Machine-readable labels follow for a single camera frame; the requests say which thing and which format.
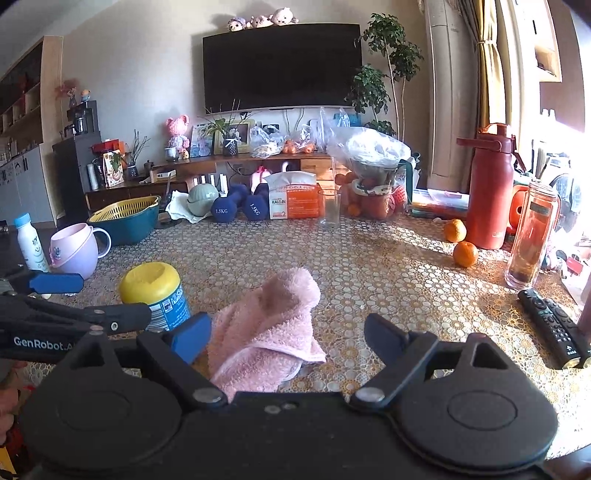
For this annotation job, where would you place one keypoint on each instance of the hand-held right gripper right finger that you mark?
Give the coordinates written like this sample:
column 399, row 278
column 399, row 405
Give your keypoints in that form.
column 383, row 334

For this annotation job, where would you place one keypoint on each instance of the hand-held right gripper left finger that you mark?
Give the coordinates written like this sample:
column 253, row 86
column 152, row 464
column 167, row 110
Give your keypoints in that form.
column 190, row 338

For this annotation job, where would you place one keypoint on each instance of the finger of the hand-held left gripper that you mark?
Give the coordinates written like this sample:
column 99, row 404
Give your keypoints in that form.
column 120, row 316
column 55, row 282

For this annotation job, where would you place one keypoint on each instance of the blue can with yellow lid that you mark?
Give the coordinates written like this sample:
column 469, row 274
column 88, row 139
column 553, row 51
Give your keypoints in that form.
column 147, row 282

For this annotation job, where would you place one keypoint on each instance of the pink fluffy towel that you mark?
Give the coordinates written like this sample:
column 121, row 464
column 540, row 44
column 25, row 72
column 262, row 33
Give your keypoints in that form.
column 277, row 323

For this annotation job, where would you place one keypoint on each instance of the purple mug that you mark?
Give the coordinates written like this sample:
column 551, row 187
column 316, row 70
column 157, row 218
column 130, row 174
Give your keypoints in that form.
column 74, row 254

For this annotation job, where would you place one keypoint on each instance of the white milk bottle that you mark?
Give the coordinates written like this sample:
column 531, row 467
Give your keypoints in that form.
column 30, row 240

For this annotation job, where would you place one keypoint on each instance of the gold patterned tablecloth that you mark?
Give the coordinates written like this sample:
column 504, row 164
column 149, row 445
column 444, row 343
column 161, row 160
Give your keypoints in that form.
column 369, row 277

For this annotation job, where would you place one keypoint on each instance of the teal bowl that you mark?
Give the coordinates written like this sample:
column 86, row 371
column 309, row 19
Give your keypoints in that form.
column 124, row 230

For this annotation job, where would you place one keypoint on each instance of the yellow colander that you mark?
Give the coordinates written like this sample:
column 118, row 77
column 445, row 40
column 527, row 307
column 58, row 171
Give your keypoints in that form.
column 122, row 208

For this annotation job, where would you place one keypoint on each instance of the black cabinet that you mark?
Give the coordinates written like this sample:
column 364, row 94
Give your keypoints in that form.
column 74, row 175

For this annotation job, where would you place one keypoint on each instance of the black stand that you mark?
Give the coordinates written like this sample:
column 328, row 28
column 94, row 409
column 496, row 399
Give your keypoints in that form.
column 166, row 217

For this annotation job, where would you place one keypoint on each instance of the white paper roll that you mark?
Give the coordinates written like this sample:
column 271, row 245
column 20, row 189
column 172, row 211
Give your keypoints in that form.
column 93, row 177

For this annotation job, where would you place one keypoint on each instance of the white cloth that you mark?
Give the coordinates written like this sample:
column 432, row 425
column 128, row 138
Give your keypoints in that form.
column 178, row 207

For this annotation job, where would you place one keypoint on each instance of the picture book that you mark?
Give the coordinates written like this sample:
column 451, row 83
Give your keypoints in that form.
column 113, row 168

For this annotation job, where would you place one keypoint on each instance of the small orange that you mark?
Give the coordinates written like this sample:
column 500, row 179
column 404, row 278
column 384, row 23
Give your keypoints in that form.
column 353, row 210

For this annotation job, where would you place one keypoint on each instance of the blue dumbbell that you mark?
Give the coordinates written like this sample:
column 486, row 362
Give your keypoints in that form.
column 255, row 207
column 224, row 210

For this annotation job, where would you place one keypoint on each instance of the clear glass cup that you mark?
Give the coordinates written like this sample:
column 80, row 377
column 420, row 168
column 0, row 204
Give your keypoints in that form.
column 329, row 210

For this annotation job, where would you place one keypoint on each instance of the twig plant in vase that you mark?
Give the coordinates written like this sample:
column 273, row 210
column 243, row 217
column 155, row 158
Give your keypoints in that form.
column 134, row 168

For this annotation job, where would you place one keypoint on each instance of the light green bowl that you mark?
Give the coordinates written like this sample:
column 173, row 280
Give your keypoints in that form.
column 202, row 199

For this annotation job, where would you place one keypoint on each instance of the red box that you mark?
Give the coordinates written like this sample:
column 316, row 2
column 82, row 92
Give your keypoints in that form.
column 108, row 146

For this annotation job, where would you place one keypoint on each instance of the white box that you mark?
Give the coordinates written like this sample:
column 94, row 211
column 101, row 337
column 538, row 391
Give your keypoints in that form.
column 162, row 175

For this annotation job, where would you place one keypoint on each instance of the white router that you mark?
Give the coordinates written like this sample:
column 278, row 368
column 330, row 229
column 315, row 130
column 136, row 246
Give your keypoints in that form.
column 207, row 181

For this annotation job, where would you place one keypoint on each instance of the orange tissue pack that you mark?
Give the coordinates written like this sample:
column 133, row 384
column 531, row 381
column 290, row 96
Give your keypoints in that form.
column 295, row 198

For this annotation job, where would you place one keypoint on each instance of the black remote control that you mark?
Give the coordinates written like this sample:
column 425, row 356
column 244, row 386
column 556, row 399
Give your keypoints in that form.
column 547, row 327
column 570, row 323

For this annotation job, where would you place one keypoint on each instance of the black coffee machine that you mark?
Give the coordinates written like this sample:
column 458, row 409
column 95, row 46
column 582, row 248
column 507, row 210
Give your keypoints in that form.
column 83, row 117

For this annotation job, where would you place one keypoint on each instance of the metal cup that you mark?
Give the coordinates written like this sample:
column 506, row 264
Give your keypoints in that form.
column 171, row 154

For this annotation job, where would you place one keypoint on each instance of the wooden television cabinet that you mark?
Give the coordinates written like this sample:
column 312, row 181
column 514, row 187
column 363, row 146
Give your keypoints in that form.
column 203, row 166

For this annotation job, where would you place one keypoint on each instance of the clear tumbler bottle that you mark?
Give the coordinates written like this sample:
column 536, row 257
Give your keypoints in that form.
column 526, row 240

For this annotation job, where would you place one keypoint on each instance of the pink bottle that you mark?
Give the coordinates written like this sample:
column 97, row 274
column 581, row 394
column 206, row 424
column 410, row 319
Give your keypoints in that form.
column 258, row 180

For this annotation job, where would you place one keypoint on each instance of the red thermos bottle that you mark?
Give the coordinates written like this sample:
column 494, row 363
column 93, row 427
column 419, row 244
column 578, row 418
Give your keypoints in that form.
column 490, row 194

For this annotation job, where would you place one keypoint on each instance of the plastic bag of fruit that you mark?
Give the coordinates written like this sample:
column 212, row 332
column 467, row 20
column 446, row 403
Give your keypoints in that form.
column 374, row 157

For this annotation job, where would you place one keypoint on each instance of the orange jug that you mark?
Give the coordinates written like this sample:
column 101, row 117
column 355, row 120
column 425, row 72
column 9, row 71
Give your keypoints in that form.
column 517, row 207

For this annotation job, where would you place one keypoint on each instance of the pink flower vase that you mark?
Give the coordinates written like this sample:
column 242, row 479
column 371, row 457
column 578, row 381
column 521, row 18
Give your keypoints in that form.
column 69, row 94

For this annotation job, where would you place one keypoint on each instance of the small figurine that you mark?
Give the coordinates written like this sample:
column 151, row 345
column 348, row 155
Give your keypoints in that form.
column 86, row 96

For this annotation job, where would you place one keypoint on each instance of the picture card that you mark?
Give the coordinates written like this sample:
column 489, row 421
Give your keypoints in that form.
column 201, row 141

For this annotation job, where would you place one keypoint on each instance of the pink plush doll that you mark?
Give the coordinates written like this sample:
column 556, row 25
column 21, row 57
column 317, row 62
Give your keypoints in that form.
column 178, row 131

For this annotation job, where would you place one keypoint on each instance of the potted plant in patterned pot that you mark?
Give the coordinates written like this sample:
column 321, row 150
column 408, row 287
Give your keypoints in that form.
column 229, row 146

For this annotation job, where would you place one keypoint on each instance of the group of oranges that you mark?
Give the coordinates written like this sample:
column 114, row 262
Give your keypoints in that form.
column 298, row 147

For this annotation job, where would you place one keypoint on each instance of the large clear plastic bag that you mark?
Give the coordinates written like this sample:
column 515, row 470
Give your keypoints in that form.
column 330, row 124

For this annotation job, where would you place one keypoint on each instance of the white standing air conditioner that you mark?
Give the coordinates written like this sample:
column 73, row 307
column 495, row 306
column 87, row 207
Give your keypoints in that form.
column 455, row 92

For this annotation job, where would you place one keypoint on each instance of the black television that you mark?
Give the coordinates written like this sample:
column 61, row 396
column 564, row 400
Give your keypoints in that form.
column 281, row 69

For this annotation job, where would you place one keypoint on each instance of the yellow curtain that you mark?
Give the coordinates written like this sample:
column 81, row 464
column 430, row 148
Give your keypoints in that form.
column 489, row 69

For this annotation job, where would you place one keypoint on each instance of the tall green houseplant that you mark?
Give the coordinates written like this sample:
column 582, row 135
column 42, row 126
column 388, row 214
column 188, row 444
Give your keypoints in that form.
column 383, row 46

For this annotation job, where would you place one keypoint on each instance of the grey plush toy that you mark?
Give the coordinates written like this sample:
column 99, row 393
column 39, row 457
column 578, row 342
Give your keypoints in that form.
column 235, row 24

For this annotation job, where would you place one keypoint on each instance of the pink plush toy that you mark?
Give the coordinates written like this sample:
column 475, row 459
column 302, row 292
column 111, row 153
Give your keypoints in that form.
column 261, row 21

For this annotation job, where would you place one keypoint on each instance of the white plush toy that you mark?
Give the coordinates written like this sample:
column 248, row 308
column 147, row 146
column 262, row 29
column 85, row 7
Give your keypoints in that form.
column 284, row 16

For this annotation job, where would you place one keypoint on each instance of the wooden wall shelving unit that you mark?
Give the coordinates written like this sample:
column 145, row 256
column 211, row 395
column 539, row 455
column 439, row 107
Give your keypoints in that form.
column 27, row 115

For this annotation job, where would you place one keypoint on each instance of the photo frame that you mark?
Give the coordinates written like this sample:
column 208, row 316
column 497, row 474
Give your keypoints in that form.
column 242, row 136

